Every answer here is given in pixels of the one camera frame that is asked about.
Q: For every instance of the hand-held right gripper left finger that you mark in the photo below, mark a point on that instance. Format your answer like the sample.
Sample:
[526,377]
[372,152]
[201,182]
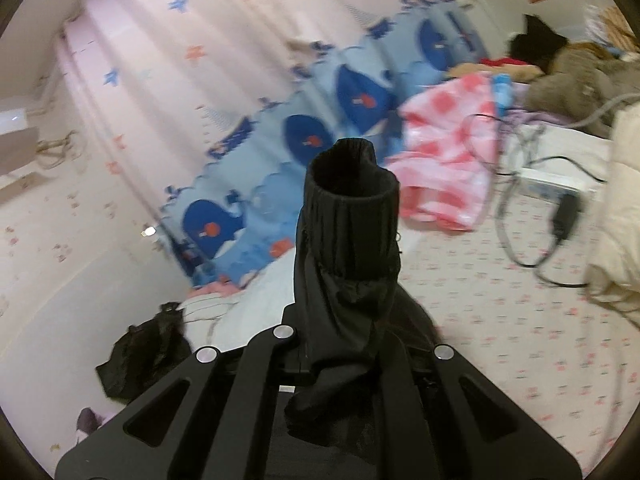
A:
[265,357]

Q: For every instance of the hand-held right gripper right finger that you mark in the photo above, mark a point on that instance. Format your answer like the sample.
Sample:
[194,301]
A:
[406,402]

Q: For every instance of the black puffer jacket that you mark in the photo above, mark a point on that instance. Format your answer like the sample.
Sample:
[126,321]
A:
[345,240]

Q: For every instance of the white striped cloth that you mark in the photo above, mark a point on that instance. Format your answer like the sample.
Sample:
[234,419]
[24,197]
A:
[235,310]

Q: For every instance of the black crumpled garment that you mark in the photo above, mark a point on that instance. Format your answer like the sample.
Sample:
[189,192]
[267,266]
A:
[145,350]

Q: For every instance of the cherry print bed sheet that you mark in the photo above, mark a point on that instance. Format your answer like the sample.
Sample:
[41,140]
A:
[500,310]

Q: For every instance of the small purple cloth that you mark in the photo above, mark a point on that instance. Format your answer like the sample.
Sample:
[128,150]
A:
[90,420]

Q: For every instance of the whale print blue bed bumper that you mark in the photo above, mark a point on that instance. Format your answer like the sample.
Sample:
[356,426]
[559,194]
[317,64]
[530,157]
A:
[310,135]

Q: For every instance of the black power adapter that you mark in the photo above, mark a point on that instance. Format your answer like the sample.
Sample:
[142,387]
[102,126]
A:
[566,217]

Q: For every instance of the pink checked cloth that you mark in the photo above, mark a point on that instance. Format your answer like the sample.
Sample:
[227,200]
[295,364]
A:
[440,160]

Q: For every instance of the white power strip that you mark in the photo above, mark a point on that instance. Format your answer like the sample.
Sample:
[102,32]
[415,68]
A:
[557,184]

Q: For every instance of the cream quilt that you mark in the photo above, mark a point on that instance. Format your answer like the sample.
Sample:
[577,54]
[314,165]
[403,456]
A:
[617,210]

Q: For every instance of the pink star print curtain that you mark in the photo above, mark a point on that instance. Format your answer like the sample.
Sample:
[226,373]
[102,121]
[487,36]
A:
[175,85]

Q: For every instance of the white folded cloth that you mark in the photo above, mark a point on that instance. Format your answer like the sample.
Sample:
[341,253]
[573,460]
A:
[575,147]

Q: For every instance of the brown plush toy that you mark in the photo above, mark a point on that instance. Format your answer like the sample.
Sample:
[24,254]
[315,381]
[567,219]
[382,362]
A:
[575,85]

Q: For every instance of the black cloth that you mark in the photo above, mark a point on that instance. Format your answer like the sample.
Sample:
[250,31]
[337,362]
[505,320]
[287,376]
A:
[532,42]

